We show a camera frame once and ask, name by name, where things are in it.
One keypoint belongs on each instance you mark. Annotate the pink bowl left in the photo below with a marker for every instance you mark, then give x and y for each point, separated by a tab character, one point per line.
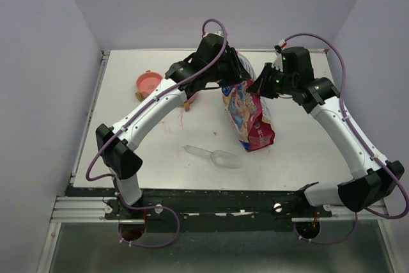
146	83

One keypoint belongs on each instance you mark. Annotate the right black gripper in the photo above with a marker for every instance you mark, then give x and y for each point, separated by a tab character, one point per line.
259	86

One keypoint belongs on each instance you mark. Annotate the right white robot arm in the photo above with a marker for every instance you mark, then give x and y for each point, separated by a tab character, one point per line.
373	174

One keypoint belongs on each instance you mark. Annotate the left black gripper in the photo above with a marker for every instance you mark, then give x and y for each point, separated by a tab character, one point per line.
237	71

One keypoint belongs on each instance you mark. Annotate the clear plastic scoop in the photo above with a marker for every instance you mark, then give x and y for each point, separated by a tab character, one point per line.
217	157

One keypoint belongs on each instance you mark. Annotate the pink bowl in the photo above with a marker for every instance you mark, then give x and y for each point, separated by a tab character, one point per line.
146	83
192	99

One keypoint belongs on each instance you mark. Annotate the pink bowl right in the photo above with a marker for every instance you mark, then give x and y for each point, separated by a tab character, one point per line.
192	99

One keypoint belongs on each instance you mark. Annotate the pink pet food bag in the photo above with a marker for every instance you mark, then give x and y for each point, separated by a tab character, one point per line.
248	113

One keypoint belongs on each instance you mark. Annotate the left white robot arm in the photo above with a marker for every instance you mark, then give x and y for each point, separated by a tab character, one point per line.
213	61

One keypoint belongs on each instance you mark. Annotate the wooden bowl stand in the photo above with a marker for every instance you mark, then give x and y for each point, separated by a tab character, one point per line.
187	105

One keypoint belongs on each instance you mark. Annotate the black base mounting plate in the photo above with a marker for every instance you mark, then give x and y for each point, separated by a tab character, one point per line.
163	210

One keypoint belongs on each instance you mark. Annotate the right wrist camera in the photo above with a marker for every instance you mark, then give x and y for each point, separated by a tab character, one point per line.
278	50

